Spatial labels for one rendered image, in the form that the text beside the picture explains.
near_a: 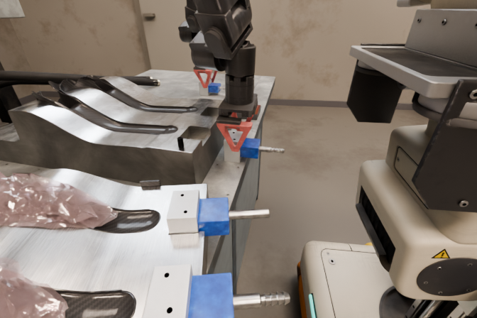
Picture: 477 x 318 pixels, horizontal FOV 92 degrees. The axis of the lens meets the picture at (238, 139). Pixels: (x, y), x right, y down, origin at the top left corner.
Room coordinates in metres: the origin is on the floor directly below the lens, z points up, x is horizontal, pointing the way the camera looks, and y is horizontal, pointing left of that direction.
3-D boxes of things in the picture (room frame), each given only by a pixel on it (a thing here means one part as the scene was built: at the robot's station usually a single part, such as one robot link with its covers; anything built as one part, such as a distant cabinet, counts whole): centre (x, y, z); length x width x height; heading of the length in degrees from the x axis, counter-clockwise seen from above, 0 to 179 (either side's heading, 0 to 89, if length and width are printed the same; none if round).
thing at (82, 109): (0.50, 0.28, 0.92); 0.35 x 0.16 x 0.09; 77
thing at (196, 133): (0.40, 0.08, 0.87); 0.05 x 0.05 x 0.04; 77
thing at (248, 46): (0.45, 0.00, 1.02); 0.07 x 0.06 x 0.07; 57
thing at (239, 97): (0.45, 0.00, 0.96); 0.10 x 0.07 x 0.07; 170
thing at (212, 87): (0.90, 0.08, 0.83); 0.13 x 0.05 x 0.05; 77
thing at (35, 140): (0.51, 0.29, 0.87); 0.50 x 0.26 x 0.14; 77
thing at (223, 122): (0.43, 0.00, 0.89); 0.07 x 0.07 x 0.09; 80
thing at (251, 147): (0.44, -0.04, 0.83); 0.13 x 0.05 x 0.05; 79
